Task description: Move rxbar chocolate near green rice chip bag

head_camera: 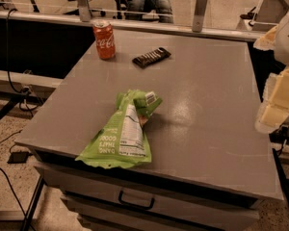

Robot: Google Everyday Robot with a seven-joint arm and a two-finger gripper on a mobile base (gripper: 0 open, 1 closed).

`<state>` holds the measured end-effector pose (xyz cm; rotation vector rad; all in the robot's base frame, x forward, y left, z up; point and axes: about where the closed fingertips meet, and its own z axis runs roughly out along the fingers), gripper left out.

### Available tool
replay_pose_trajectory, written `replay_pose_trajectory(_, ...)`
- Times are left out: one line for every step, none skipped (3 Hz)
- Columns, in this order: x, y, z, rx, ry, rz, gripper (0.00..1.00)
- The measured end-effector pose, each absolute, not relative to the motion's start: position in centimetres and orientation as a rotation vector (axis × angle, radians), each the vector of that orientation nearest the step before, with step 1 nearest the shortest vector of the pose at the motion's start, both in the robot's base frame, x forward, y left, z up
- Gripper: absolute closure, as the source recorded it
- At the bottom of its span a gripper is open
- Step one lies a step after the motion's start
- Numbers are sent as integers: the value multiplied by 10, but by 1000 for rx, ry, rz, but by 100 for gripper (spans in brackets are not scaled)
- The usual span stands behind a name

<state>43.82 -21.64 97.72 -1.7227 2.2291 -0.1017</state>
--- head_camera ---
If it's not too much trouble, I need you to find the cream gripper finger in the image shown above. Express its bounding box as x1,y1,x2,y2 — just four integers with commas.
253,26,277,51
254,66,289,134

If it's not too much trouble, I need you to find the dark chocolate rxbar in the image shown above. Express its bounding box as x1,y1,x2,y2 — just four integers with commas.
132,47,171,68

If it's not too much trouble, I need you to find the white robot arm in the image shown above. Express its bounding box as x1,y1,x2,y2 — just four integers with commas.
253,11,289,134

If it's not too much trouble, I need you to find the green rice chip bag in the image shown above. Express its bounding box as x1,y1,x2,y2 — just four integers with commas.
76,90,162,169

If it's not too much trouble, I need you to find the person in jeans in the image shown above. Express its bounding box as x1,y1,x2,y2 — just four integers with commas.
125,0,173,24

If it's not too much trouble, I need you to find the orange soda can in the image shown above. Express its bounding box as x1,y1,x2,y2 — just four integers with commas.
93,20,116,60

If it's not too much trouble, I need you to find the grey drawer cabinet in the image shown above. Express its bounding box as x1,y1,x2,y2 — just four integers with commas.
35,161,259,231

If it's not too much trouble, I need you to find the black power adapter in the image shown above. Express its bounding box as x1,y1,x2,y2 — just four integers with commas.
8,152,30,164

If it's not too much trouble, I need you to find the grey metal rail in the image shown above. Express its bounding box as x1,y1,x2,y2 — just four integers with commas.
0,11,265,42

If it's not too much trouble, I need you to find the metal bracket post right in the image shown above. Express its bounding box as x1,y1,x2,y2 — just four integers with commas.
192,0,208,33

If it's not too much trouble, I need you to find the metal bracket post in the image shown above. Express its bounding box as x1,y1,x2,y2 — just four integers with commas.
192,0,208,33
77,0,92,22

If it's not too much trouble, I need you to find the metal bracket post left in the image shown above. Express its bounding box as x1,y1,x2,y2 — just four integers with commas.
77,0,92,22

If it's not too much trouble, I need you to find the black drawer handle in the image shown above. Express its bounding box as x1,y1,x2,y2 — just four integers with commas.
118,190,156,211

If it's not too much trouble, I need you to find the black cable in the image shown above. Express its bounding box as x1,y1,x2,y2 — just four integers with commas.
5,7,44,117

